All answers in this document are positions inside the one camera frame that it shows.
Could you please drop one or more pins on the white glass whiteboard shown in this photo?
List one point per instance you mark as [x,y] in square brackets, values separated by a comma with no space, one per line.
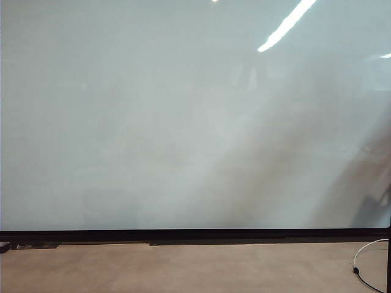
[152,107]

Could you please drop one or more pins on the black whiteboard bottom rail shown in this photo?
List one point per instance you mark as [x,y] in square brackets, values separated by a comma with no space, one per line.
[195,235]

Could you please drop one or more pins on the black whiteboard stand post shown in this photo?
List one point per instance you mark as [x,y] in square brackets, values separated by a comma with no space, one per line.
[389,262]

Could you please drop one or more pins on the small black floor block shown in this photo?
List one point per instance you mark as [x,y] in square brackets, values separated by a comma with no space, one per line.
[3,246]

